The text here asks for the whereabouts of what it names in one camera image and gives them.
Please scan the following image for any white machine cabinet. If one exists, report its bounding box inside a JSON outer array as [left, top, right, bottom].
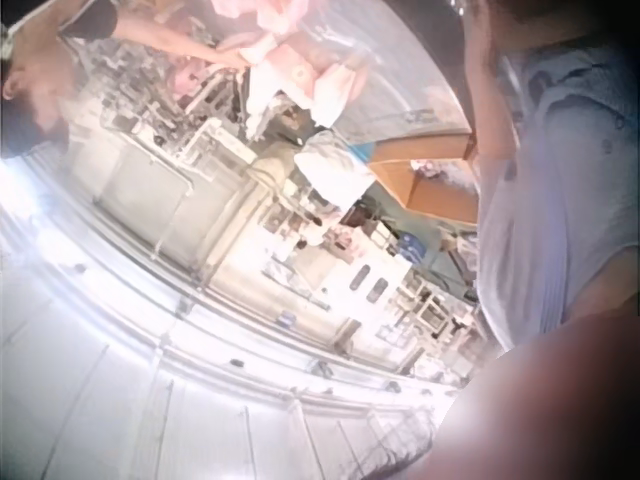
[[314, 247, 407, 326]]

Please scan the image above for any white plastic bag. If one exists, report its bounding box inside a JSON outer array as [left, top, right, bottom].
[[293, 130, 377, 209]]

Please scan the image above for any brown cardboard box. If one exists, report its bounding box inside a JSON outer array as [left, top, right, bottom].
[[367, 130, 482, 225]]

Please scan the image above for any white cloth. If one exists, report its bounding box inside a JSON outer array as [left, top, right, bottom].
[[243, 62, 302, 144]]

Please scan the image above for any pile of pink garments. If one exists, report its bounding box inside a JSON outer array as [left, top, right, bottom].
[[209, 0, 374, 129]]

